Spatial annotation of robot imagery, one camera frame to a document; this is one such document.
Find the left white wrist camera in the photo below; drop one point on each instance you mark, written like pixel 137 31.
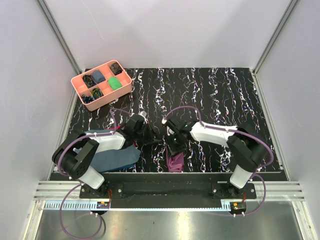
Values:
pixel 143 114

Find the pink divided organizer tray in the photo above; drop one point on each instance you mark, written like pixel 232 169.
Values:
pixel 109 95

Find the green rolled cloth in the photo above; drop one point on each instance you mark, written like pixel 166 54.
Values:
pixel 114 83

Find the dark patterned rolled cloth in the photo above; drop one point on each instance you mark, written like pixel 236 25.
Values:
pixel 116 68

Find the grey-blue folded cloth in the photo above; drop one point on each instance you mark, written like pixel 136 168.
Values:
pixel 112 154

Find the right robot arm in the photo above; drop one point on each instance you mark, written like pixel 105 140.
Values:
pixel 249 151

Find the black patterned rolled cloth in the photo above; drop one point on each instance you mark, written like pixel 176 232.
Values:
pixel 88 80

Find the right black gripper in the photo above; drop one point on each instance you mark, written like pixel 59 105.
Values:
pixel 172 149

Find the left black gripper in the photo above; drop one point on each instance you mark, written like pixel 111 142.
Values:
pixel 152 137

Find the purple satin napkin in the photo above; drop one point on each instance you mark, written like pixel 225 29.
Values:
pixel 174 163

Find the blue rolled cloth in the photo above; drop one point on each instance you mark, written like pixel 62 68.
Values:
pixel 98 77

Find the blue-black patterned rolled cloth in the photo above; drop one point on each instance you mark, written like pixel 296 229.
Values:
pixel 87 99

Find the yellow-black patterned rolled cloth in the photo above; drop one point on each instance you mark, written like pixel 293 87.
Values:
pixel 96 93

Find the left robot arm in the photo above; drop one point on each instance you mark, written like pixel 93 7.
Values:
pixel 75 155

